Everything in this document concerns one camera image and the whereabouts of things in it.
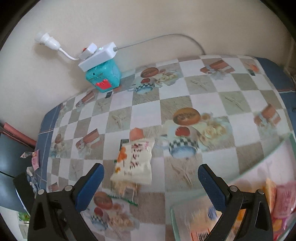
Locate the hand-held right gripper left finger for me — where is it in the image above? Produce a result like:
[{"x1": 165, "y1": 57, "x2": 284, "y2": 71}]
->
[{"x1": 27, "y1": 163, "x2": 104, "y2": 241}]

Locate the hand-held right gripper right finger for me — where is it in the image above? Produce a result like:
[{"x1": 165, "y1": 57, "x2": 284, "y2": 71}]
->
[{"x1": 198, "y1": 164, "x2": 274, "y2": 241}]

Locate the teal edged white box tray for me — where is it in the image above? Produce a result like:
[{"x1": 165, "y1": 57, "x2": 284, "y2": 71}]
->
[{"x1": 170, "y1": 133, "x2": 296, "y2": 241}]

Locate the cream bread packet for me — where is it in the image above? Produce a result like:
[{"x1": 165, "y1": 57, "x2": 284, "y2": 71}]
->
[{"x1": 110, "y1": 137, "x2": 156, "y2": 205}]

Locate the pink snack packet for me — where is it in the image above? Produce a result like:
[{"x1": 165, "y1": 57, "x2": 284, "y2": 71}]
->
[{"x1": 272, "y1": 181, "x2": 296, "y2": 219}]

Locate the blue white patterned object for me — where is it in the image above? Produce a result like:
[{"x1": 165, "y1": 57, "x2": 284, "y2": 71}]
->
[{"x1": 26, "y1": 167, "x2": 41, "y2": 193}]

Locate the small pink sachet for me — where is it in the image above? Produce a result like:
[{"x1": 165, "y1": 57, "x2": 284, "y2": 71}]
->
[{"x1": 31, "y1": 149, "x2": 40, "y2": 169}]

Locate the dark blue chair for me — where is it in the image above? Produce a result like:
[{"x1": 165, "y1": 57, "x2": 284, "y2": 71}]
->
[{"x1": 0, "y1": 132, "x2": 35, "y2": 209}]

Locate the red brown wooden bar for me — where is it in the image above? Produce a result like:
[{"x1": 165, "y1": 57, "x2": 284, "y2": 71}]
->
[{"x1": 0, "y1": 120, "x2": 37, "y2": 149}]

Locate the checked printed tablecloth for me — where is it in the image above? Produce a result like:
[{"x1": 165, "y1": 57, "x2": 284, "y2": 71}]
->
[{"x1": 46, "y1": 54, "x2": 296, "y2": 241}]

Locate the teal cube box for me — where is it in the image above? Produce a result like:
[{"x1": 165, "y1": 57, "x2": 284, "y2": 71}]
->
[{"x1": 85, "y1": 59, "x2": 122, "y2": 93}]

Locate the white power strip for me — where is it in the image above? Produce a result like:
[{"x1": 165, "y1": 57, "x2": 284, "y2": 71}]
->
[{"x1": 78, "y1": 42, "x2": 118, "y2": 72}]

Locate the blue tablecloth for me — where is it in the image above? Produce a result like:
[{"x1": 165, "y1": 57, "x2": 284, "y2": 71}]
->
[{"x1": 35, "y1": 57, "x2": 296, "y2": 190}]

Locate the white switch plug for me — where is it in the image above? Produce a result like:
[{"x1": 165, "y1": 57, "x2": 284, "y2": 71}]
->
[{"x1": 77, "y1": 42, "x2": 97, "y2": 59}]

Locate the white plug with cable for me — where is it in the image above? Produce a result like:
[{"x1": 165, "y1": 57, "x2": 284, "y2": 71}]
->
[{"x1": 34, "y1": 31, "x2": 80, "y2": 61}]

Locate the grey power cable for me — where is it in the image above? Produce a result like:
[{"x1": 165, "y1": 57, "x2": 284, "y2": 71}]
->
[{"x1": 114, "y1": 34, "x2": 206, "y2": 55}]

